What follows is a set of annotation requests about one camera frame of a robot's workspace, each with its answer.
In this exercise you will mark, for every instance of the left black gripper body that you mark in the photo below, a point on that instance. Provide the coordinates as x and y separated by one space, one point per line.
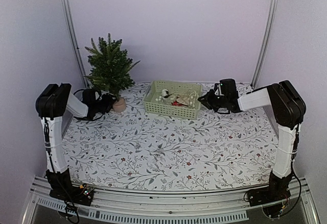
102 106

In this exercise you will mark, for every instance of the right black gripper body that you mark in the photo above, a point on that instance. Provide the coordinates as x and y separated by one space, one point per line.
217 102

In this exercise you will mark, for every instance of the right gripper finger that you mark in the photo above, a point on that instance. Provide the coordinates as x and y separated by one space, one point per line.
206 96
205 103

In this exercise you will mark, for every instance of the pale green plastic basket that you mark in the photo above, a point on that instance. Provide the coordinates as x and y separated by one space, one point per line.
165 107

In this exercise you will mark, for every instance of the small green christmas tree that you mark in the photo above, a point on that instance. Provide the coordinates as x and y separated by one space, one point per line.
110 69

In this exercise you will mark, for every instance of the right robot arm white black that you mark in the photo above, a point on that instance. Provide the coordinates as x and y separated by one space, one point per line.
288 109

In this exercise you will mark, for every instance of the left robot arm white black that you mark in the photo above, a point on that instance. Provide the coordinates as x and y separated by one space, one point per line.
51 106

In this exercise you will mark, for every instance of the wooden heart ornament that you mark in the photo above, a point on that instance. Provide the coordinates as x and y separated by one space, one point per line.
186 100

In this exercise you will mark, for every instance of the red berry ornament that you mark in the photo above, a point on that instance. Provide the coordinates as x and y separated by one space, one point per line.
175 103

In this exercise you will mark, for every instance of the black white cotton ornament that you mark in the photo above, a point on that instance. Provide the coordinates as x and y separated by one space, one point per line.
166 94

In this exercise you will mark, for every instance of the floral white tablecloth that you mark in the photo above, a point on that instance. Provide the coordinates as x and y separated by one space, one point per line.
138 150

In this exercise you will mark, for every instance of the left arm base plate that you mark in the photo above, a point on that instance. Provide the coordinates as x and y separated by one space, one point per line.
82 195

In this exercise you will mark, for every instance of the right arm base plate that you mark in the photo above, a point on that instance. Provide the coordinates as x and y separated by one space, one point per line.
261 196

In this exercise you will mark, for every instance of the front aluminium rail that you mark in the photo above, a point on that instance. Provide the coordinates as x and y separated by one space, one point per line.
111 205

